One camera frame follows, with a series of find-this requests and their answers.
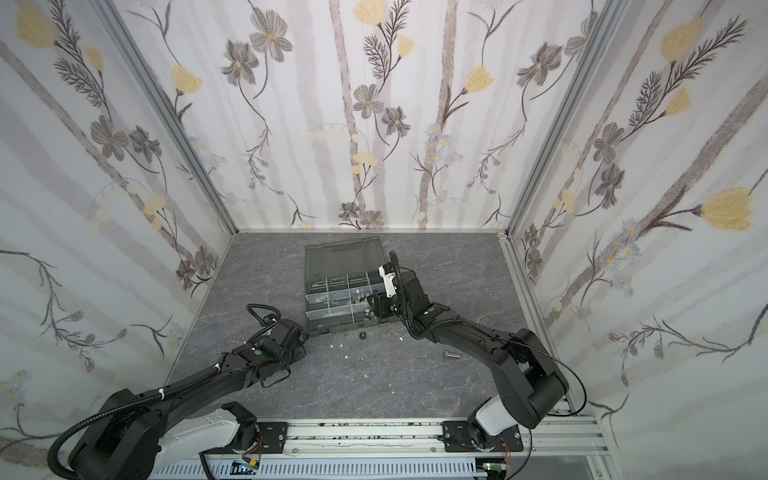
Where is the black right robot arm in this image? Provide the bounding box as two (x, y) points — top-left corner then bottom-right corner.
(368, 251), (572, 451)

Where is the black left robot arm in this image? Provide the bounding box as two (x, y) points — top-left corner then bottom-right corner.
(47, 319), (308, 479)

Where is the green compartment organizer box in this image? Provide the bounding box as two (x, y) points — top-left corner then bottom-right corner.
(304, 236), (388, 337)

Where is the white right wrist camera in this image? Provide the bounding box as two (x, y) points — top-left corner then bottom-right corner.
(378, 263), (397, 298)

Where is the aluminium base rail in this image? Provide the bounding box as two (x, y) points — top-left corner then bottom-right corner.
(247, 416), (609, 460)

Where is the white cable duct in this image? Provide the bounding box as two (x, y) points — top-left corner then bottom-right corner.
(149, 458), (490, 480)

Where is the aluminium corner frame post right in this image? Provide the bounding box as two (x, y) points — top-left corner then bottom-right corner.
(504, 0), (630, 238)

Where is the aluminium corner frame post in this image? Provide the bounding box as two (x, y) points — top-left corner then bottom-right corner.
(89, 0), (239, 236)
(504, 0), (630, 238)

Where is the aluminium corner frame post left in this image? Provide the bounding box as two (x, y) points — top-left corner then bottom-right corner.
(89, 0), (239, 236)

